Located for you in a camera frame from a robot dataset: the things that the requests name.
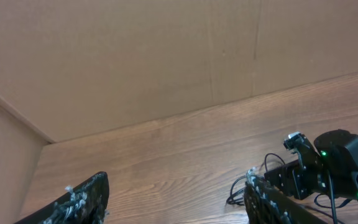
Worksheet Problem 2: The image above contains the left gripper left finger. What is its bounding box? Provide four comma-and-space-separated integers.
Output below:
15, 171, 109, 224

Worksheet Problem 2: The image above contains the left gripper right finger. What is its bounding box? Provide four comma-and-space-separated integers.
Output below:
244, 169, 324, 224

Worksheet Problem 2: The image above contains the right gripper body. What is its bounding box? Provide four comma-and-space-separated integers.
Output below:
264, 134, 325, 200

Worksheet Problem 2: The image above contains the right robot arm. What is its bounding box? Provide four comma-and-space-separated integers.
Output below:
264, 129, 358, 201

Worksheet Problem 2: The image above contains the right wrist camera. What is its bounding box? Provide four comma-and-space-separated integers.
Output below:
283, 132, 301, 151

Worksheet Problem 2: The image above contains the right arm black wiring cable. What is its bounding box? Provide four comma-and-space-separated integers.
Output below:
300, 174, 354, 224

